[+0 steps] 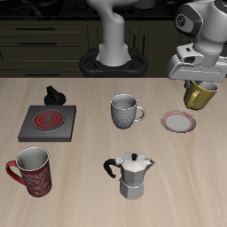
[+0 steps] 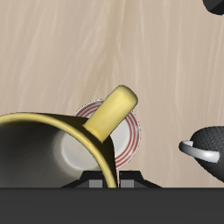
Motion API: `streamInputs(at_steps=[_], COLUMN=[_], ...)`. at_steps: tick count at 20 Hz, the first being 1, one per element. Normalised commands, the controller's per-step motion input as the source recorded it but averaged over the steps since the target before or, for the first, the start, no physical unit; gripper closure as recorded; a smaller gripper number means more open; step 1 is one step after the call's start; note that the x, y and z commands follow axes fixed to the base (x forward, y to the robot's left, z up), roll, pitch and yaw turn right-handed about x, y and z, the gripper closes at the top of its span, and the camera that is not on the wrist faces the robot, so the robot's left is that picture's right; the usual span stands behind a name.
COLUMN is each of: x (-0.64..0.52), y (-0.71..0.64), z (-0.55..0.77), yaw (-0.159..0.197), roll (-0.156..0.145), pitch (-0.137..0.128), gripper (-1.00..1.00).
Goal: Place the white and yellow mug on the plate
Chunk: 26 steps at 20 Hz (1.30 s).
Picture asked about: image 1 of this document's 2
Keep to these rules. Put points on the dark kitchen cupboards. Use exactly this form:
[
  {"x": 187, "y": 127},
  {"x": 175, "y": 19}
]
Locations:
[{"x": 44, "y": 44}]

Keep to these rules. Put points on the silver moka pot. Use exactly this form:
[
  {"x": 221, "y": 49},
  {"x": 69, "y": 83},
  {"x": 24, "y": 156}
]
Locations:
[{"x": 133, "y": 177}]

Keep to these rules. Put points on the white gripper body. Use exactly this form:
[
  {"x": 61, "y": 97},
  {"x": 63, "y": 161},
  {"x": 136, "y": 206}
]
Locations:
[{"x": 183, "y": 72}]

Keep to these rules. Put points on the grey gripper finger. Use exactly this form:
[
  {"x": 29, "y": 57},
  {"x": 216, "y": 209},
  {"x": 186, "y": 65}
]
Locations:
[{"x": 187, "y": 84}]

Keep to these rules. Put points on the white plate with red rim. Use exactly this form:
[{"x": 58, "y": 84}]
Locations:
[{"x": 178, "y": 122}]

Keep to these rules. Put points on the round black knob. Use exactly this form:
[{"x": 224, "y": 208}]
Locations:
[{"x": 54, "y": 97}]

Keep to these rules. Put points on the dark grey stove plate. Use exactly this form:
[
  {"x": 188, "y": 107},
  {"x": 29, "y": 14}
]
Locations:
[{"x": 47, "y": 125}]

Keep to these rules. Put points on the white and yellow mug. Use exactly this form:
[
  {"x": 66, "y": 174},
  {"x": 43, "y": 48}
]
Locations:
[{"x": 201, "y": 99}]

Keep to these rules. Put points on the red patterned mug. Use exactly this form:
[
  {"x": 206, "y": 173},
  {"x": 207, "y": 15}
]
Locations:
[{"x": 38, "y": 180}]

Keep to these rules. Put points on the flat black base plate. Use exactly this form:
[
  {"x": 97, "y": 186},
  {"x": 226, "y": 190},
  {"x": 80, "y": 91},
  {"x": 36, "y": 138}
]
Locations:
[{"x": 88, "y": 66}]

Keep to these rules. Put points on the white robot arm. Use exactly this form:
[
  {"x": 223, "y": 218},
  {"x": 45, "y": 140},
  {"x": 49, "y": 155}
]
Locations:
[{"x": 113, "y": 38}]

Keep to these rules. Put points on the grey textured mug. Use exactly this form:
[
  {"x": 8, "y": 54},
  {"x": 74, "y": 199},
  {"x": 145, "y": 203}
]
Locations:
[{"x": 122, "y": 116}]

